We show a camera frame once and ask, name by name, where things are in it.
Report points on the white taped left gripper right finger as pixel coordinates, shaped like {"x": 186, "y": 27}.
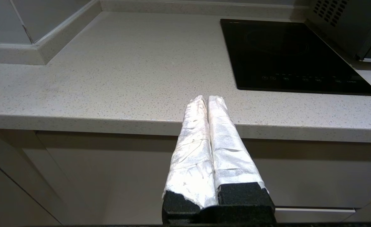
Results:
{"x": 229, "y": 154}

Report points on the small beige cabinet drawer front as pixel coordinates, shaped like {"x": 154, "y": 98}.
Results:
{"x": 315, "y": 215}

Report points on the silver microwave oven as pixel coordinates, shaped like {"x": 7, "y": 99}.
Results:
{"x": 340, "y": 22}

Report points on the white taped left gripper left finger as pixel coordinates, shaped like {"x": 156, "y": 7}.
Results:
{"x": 191, "y": 157}

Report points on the beige corner cabinet panel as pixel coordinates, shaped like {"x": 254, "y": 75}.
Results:
{"x": 21, "y": 176}

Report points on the black induction cooktop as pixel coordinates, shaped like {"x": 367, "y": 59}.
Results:
{"x": 283, "y": 53}

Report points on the large beige cabinet drawer front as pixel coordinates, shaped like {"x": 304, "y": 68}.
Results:
{"x": 109, "y": 170}

